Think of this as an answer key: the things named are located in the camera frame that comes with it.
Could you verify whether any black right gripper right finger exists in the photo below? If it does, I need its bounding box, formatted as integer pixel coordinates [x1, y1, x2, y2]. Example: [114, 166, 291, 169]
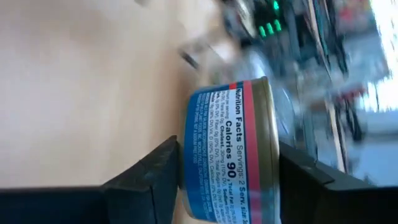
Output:
[279, 141, 398, 224]

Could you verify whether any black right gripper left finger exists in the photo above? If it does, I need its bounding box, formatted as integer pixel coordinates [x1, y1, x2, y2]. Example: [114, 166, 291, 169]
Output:
[0, 134, 181, 224]

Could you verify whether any black device with green lights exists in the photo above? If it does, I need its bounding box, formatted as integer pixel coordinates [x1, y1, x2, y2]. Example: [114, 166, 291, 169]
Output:
[251, 0, 287, 41]

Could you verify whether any tin can with pull tab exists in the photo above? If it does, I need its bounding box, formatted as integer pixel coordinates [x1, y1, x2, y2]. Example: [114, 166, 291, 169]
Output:
[181, 76, 282, 224]

